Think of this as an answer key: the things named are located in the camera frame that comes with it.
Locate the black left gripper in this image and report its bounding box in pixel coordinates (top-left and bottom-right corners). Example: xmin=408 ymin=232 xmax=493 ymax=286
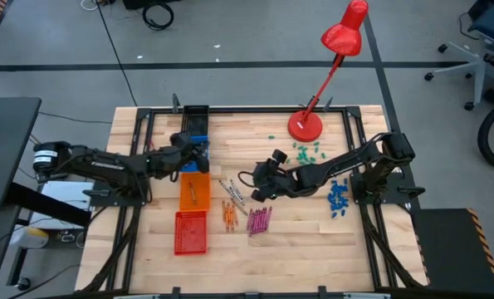
xmin=167 ymin=131 xmax=211 ymax=175

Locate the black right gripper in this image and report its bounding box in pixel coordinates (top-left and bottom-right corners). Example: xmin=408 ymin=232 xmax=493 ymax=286
xmin=238 ymin=148 xmax=300 ymax=203

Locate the pile of grey sticks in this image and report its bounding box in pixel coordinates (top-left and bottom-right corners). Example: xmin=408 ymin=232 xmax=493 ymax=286
xmin=218 ymin=179 xmax=238 ymax=204

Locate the blue plastic basket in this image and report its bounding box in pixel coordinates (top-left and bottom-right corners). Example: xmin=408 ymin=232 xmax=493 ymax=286
xmin=179 ymin=135 xmax=211 ymax=174

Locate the orange plastic basket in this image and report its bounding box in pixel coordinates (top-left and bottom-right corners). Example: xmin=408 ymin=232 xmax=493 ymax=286
xmin=179 ymin=172 xmax=212 ymax=213

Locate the black plastic basket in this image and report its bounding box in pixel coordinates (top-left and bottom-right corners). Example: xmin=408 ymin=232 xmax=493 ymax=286
xmin=181 ymin=105 xmax=211 ymax=138

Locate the red plastic basket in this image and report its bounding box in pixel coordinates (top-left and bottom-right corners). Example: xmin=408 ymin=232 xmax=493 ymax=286
xmin=174 ymin=210 xmax=208 ymax=256

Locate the red desk lamp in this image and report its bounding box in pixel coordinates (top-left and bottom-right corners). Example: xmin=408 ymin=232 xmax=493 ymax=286
xmin=286 ymin=0 xmax=370 ymax=144

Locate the white box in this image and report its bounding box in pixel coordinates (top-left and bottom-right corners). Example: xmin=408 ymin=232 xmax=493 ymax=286
xmin=40 ymin=180 xmax=95 ymax=230

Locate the silver aluminium extrusion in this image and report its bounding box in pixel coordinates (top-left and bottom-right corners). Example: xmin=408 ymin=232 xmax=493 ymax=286
xmin=113 ymin=292 xmax=161 ymax=299
xmin=344 ymin=292 xmax=392 ymax=299

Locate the black equipment box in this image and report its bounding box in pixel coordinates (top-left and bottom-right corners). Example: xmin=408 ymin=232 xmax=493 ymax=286
xmin=121 ymin=0 xmax=182 ymax=11

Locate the black desk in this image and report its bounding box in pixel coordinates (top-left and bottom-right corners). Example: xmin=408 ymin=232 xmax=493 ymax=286
xmin=0 ymin=96 xmax=93 ymax=233

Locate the black platform hazard-striped edge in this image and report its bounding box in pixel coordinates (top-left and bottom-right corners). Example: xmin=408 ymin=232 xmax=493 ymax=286
xmin=409 ymin=207 xmax=494 ymax=297

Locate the black aluminium table frame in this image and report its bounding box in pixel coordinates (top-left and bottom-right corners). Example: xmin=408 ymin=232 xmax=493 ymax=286
xmin=76 ymin=93 xmax=429 ymax=299

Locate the thin black floor cable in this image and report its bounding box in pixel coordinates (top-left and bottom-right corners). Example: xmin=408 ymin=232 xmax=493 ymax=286
xmin=95 ymin=0 xmax=139 ymax=108

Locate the coiled black cable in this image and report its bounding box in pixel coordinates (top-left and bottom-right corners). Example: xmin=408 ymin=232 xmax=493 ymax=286
xmin=141 ymin=2 xmax=175 ymax=32

